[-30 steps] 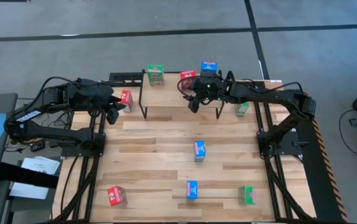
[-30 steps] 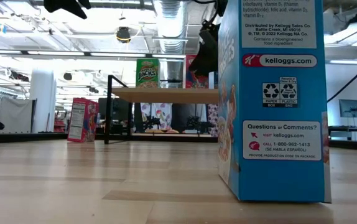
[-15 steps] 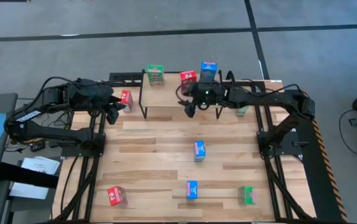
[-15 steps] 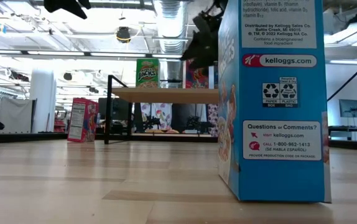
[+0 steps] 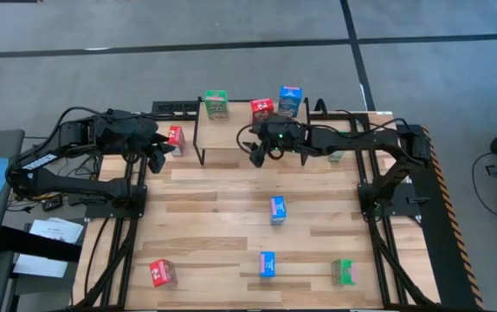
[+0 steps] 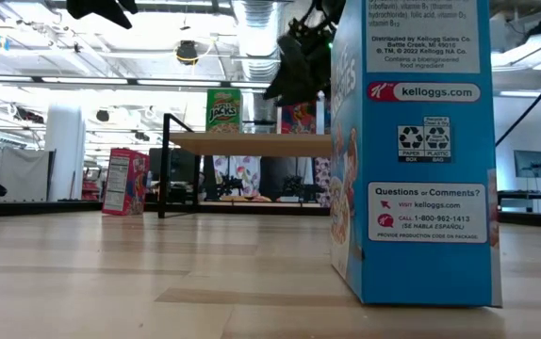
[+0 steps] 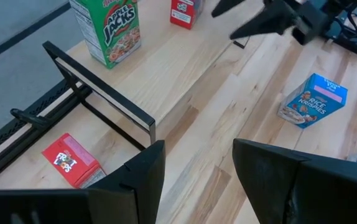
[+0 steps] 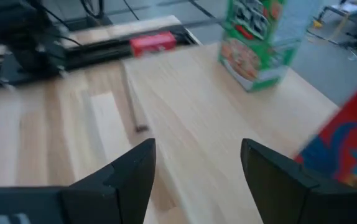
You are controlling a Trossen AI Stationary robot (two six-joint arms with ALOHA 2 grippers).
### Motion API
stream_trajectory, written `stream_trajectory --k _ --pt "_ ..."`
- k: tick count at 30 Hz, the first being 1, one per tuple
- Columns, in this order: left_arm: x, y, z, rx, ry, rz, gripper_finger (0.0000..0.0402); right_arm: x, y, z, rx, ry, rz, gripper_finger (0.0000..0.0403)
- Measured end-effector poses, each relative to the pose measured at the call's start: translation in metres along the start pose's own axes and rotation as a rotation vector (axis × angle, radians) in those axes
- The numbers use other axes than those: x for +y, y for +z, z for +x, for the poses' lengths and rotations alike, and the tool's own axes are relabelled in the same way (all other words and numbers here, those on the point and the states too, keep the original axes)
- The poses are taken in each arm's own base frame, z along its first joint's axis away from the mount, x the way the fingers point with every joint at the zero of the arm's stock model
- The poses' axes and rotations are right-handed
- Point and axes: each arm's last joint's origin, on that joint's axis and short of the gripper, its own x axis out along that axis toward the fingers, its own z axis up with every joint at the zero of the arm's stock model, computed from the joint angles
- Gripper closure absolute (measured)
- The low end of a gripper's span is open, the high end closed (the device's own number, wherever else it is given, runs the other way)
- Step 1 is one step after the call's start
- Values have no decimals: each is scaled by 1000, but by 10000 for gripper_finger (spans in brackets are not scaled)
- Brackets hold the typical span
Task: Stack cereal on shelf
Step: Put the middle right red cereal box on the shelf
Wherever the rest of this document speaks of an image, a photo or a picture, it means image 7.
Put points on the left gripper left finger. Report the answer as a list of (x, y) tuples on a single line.
[(135, 193)]

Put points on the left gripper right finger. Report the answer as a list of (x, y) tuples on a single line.
[(275, 186)]

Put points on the blue Rice Krispies cereal box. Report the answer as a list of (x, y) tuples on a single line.
[(312, 102)]

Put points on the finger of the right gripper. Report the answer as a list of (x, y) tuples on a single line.
[(268, 23), (228, 6)]

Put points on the wooden shelf black metal frame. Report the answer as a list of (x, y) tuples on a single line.
[(166, 77)]

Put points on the black aluminium frame rails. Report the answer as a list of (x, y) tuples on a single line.
[(352, 46)]

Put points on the green Apple Jacks cereal box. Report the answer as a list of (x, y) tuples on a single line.
[(113, 34)]

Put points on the red Froot Loops cereal box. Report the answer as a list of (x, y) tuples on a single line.
[(184, 15), (69, 158)]

